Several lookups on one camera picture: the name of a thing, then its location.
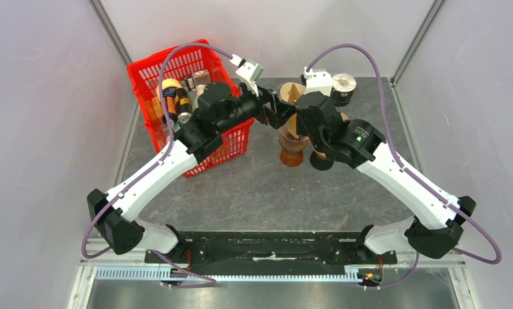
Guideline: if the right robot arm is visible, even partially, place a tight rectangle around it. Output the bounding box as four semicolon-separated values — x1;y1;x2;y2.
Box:
295;91;476;263

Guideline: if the red plastic basket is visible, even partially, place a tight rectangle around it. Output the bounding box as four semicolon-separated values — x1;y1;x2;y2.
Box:
127;46;254;178

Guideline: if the beige paper towel roll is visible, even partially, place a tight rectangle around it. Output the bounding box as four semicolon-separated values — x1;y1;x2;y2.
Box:
279;82;306;105

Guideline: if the light wooden ring holder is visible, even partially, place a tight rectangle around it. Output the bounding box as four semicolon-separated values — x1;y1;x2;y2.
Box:
311;138;329;160

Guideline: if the black wrapped paper roll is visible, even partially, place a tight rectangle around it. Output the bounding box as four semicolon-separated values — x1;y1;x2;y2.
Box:
330;73;357;107

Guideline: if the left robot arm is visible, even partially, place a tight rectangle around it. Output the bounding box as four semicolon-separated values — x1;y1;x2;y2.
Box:
87;82;296;263

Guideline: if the amber glass carafe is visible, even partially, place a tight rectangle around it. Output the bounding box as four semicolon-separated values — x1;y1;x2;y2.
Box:
279;136;308;167

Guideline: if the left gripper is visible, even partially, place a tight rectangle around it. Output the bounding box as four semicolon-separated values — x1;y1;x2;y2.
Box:
216;80;297;135

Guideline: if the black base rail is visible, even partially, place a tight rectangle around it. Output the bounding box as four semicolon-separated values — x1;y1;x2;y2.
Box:
165;231;398;276

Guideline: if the yellow tape roll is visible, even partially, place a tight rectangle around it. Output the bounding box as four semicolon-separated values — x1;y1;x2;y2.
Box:
156;79;183;99

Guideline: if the black orange can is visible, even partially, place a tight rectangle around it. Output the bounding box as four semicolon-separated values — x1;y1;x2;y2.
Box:
164;88;192;124

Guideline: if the clear pink plastic cone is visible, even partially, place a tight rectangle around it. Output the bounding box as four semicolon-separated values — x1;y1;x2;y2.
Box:
279;124;308;151

